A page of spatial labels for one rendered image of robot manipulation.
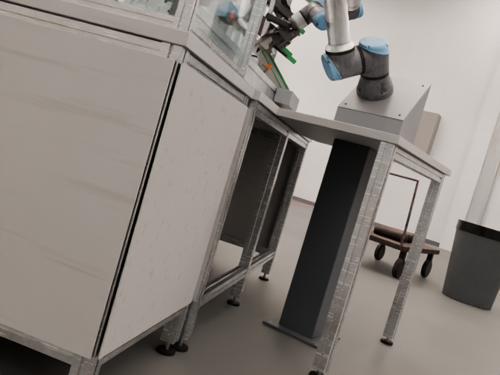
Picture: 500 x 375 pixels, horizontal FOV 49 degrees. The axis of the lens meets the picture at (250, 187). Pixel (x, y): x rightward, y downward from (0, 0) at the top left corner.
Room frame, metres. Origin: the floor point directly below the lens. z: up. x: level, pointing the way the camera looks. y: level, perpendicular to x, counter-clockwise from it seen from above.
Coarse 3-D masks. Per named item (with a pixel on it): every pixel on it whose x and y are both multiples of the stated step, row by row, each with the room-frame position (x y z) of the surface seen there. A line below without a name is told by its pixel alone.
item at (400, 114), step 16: (400, 80) 2.37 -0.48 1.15; (352, 96) 2.33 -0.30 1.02; (400, 96) 2.27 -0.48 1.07; (416, 96) 2.25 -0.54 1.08; (336, 112) 2.29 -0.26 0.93; (352, 112) 2.25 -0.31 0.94; (368, 112) 2.21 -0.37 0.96; (384, 112) 2.20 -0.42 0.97; (400, 112) 2.18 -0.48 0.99; (416, 112) 2.24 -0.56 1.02; (368, 128) 2.21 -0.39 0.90; (384, 128) 2.17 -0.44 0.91; (400, 128) 2.14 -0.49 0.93; (416, 128) 2.30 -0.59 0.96
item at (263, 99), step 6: (258, 96) 1.71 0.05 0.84; (264, 96) 1.76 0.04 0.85; (264, 102) 1.78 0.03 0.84; (270, 102) 1.86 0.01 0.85; (270, 108) 1.89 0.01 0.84; (276, 108) 1.98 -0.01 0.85; (276, 114) 2.01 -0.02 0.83; (282, 120) 2.17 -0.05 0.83; (258, 126) 3.11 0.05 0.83; (264, 126) 2.95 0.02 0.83; (306, 138) 2.94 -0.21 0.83
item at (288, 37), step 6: (294, 24) 2.44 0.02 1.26; (276, 30) 2.45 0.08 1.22; (282, 30) 2.47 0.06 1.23; (288, 30) 2.46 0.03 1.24; (294, 30) 2.45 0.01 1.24; (270, 36) 2.48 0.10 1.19; (276, 36) 2.46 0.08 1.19; (282, 36) 2.44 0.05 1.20; (288, 36) 2.46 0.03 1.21; (294, 36) 2.45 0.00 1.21; (276, 42) 2.45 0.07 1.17; (282, 42) 2.45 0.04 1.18; (288, 42) 2.49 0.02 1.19; (282, 48) 2.49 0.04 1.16
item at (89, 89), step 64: (0, 0) 1.21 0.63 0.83; (64, 0) 1.15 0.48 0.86; (0, 64) 1.18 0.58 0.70; (64, 64) 1.15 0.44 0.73; (128, 64) 1.12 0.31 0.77; (192, 64) 1.19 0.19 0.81; (0, 128) 1.17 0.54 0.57; (64, 128) 1.14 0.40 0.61; (128, 128) 1.11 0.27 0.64; (192, 128) 1.27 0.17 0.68; (0, 192) 1.16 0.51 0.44; (64, 192) 1.13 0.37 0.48; (128, 192) 1.10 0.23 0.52; (192, 192) 1.40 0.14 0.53; (0, 256) 1.15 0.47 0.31; (64, 256) 1.12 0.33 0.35; (128, 256) 1.11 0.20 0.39; (192, 256) 1.56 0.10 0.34; (0, 320) 1.14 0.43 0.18; (64, 320) 1.11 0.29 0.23; (128, 320) 1.21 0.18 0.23
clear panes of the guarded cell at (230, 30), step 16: (112, 0) 1.18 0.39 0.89; (128, 0) 1.18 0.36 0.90; (144, 0) 1.17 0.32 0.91; (160, 0) 1.16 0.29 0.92; (176, 0) 1.15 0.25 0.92; (208, 0) 1.25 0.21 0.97; (224, 0) 1.34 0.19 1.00; (240, 0) 1.46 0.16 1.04; (256, 0) 1.59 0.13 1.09; (208, 16) 1.27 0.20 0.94; (224, 16) 1.37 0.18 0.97; (240, 16) 1.49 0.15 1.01; (208, 32) 1.30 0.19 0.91; (224, 32) 1.40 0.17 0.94; (240, 32) 1.53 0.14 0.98; (224, 48) 1.44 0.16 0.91; (240, 48) 1.57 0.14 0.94; (240, 64) 1.62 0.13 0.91
